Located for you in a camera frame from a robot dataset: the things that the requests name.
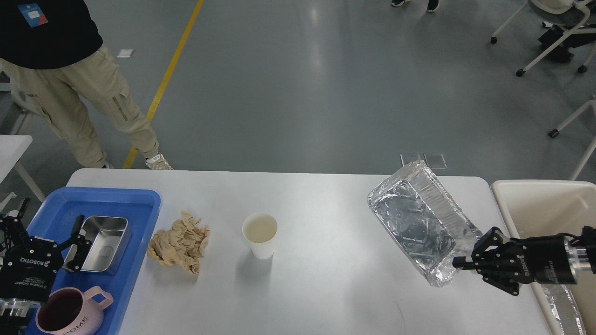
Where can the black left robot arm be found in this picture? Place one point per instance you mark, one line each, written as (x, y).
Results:
(15, 315)

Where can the small steel tray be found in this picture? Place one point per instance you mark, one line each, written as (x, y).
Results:
(109, 238)

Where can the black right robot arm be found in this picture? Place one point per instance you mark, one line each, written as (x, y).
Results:
(505, 262)

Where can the floor socket plate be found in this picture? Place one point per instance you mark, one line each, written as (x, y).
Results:
(432, 160)

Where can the white side table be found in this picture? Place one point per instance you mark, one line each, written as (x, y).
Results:
(12, 148)

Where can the white paper cup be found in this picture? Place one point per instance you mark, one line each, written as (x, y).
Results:
(260, 231)

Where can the white office chair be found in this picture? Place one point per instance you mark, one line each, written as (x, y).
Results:
(566, 20)

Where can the crumpled brown paper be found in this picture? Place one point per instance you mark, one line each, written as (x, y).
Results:
(184, 244)

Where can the beige plastic bin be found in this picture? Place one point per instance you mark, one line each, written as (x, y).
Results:
(534, 208)

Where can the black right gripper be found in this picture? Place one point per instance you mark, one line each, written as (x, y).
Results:
(554, 259)

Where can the foil trash in bin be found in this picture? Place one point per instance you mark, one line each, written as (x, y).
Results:
(562, 311)

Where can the white chair left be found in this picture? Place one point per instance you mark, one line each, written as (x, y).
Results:
(15, 112)

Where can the pink mug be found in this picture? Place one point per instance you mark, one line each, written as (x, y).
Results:
(70, 311)

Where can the person in beige trousers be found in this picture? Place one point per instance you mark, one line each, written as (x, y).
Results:
(53, 50)

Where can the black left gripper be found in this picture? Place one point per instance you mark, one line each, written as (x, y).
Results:
(29, 266)

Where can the aluminium foil tray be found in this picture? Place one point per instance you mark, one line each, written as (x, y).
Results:
(424, 220)

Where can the blue plastic tray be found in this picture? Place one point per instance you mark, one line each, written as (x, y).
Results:
(55, 218)

